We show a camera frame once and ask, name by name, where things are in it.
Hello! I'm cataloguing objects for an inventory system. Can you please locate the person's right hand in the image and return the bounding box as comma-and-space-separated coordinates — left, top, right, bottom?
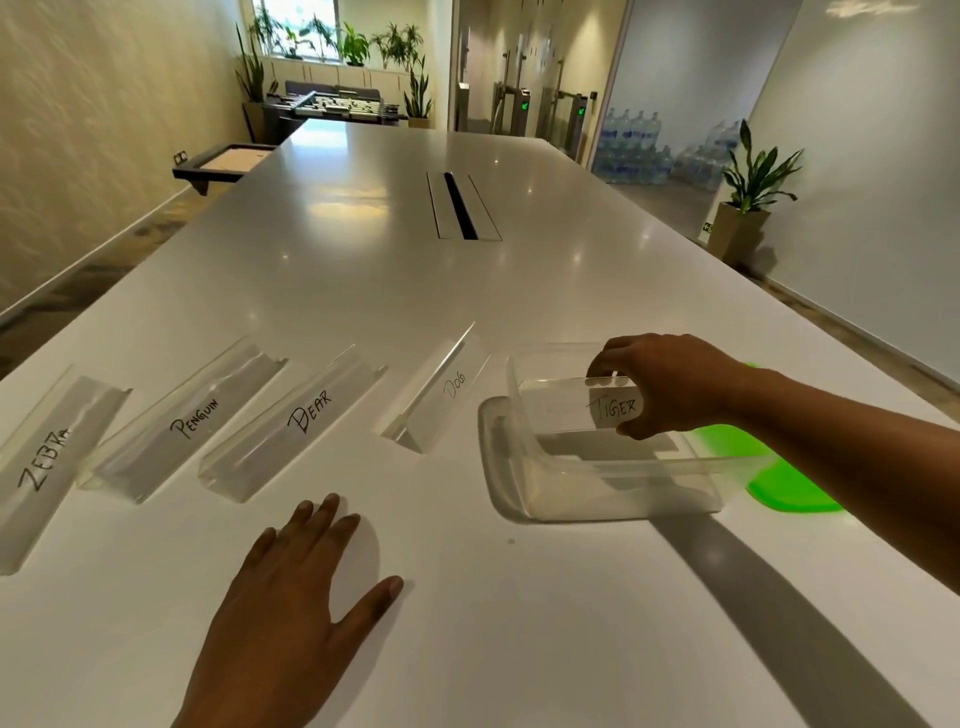
587, 333, 751, 441

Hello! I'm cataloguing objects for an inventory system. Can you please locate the person's left hand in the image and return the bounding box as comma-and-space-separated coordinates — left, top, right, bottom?
172, 493, 405, 728

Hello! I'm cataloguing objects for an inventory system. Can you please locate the white handwritten label card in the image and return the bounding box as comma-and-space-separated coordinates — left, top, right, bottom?
588, 370, 646, 436

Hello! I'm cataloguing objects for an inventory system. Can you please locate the person's right forearm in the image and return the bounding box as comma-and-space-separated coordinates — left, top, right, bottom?
738, 366, 960, 595

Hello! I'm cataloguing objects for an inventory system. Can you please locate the clear plastic container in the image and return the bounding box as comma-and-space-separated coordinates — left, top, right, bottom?
478, 342, 726, 525

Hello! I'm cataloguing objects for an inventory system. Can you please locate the clear acrylic sign holder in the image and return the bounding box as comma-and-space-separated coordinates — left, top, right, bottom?
379, 321, 493, 456
0, 364, 135, 578
196, 343, 390, 505
78, 334, 291, 506

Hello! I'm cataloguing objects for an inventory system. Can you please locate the green plastic lid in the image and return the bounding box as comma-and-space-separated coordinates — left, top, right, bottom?
691, 363, 846, 516

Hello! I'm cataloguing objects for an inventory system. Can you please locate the potted plant in beige planter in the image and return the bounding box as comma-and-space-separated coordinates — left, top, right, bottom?
705, 118, 806, 269

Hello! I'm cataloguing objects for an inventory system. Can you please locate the stack of water bottles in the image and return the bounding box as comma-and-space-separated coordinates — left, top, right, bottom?
594, 108, 745, 193

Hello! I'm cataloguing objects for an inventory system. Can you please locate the turnstile gate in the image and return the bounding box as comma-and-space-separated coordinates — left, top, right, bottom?
490, 84, 534, 138
549, 88, 600, 160

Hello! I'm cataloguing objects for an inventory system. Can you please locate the black side table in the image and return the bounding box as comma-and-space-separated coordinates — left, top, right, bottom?
171, 141, 279, 198

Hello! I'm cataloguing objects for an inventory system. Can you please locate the small snake plant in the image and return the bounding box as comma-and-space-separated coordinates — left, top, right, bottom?
402, 54, 435, 131

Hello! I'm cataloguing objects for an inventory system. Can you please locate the foosball table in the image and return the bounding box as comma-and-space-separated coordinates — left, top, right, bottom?
262, 80, 404, 145

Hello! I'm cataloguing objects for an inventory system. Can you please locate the tall snake plant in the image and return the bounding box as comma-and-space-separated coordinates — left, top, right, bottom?
234, 21, 273, 144

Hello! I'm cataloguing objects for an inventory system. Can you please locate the low beige cabinet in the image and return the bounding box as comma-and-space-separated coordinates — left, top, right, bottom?
258, 58, 423, 100

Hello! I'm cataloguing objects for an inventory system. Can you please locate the bushy palm potted plant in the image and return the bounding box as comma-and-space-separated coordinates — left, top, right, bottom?
370, 21, 426, 73

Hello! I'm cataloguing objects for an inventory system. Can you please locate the leafy green potted plant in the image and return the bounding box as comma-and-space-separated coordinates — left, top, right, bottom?
337, 21, 373, 69

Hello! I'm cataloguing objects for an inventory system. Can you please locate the leafy window plant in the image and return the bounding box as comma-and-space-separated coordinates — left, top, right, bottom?
251, 3, 340, 63

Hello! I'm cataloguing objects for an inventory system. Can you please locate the table cable slot cover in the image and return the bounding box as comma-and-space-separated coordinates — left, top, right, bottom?
425, 170, 504, 243

